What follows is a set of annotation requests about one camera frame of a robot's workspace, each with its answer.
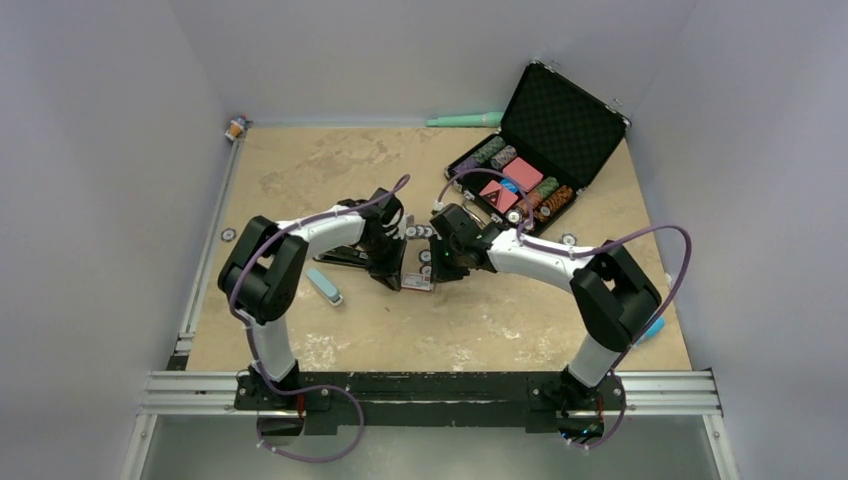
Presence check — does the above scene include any poker chip far left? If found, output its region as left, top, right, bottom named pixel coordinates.
left=220, top=228, right=237, bottom=242

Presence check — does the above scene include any blue pen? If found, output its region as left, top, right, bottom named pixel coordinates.
left=639, top=317, right=665, bottom=343

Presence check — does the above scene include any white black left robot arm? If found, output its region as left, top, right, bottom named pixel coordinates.
left=217, top=188, right=406, bottom=409

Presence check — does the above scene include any black stapler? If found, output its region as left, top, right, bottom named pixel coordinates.
left=313, top=246, right=368, bottom=269

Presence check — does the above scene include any pink card deck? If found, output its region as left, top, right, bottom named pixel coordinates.
left=502, top=157, right=544, bottom=192

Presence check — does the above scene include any black poker chip case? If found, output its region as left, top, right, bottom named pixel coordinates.
left=444, top=61, right=631, bottom=237

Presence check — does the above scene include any aluminium frame rail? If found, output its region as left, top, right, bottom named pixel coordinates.
left=122, top=139, right=723, bottom=480

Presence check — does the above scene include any light blue stapler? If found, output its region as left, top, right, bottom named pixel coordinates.
left=306, top=268, right=344, bottom=306

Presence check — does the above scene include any poker chip row right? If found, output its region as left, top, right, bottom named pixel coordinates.
left=405, top=224, right=434, bottom=240

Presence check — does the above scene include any mint green tube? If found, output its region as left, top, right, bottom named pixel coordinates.
left=426, top=112, right=504, bottom=128

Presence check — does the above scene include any blue dealer button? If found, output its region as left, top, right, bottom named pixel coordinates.
left=500, top=179, right=518, bottom=193

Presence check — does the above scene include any poker chip far right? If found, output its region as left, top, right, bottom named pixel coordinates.
left=560, top=233, right=577, bottom=247

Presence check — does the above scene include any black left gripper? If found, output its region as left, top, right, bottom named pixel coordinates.
left=359, top=233, right=407, bottom=291

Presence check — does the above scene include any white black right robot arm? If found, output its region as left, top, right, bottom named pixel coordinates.
left=430, top=204, right=661, bottom=407

